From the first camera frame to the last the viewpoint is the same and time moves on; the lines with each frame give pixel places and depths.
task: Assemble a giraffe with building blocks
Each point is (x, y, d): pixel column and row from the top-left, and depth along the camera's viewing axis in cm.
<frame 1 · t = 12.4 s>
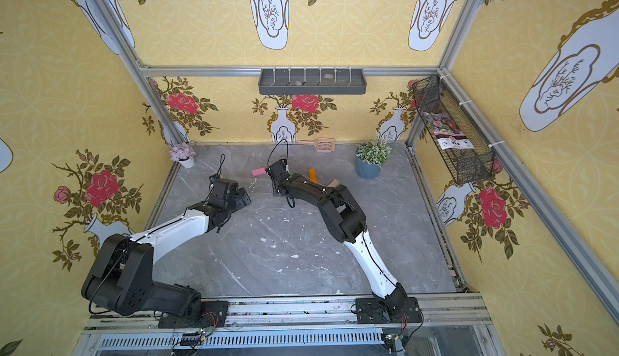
left hand: (240, 197, 93), fingers open
right hand: (280, 190, 105), fingers open
pink wooden block: (258, 171, 111), on the table
orange wooden block: (313, 175, 111), on the table
blue plant pot: (367, 170, 104), point 8 cm above the table
green artificial plant: (374, 152, 99), point 16 cm above the table
pink plastic scoop: (326, 145, 124), on the table
small pink flower pot: (184, 153, 106), point 11 cm above the table

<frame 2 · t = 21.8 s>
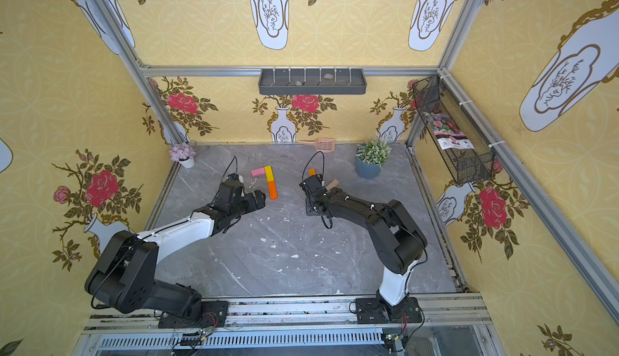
left hand: (259, 197, 92), fingers open
right hand: (314, 208, 94), fingers open
yellow wooden block: (270, 177, 109), on the table
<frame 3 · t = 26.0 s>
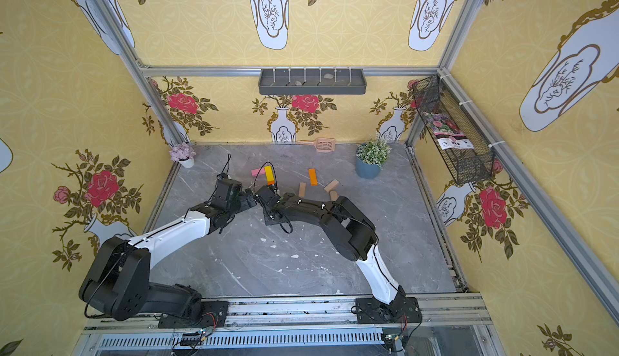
left hand: (246, 197, 91), fingers open
right hand: (272, 220, 95), fingers open
natural wooden block: (302, 189, 105), on the table
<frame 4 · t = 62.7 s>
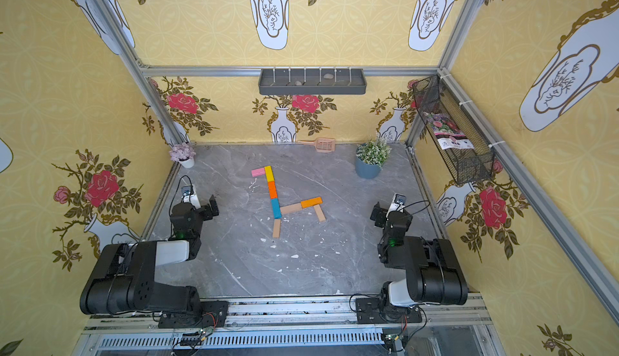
left hand: (202, 197, 92), fingers open
right hand: (390, 205, 92), fingers open
orange wooden block: (311, 202, 102), on the table
natural wooden block: (276, 225, 94), on the table
natural wooden block 2: (291, 208, 100), on the table
teal wooden block: (276, 208, 100), on the table
natural wooden block 3: (320, 213, 97), point 2 cm above the table
the other named things where they were.

